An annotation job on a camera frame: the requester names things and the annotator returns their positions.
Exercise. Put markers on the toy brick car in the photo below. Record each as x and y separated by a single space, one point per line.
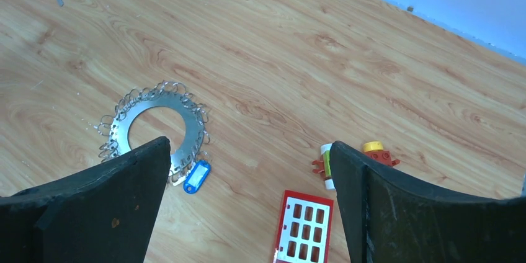
372 149

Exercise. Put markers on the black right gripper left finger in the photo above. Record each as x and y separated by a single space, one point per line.
105 213

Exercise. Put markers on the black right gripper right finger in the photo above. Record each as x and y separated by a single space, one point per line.
391 216

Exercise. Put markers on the blue key tag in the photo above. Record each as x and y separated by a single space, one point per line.
196 177

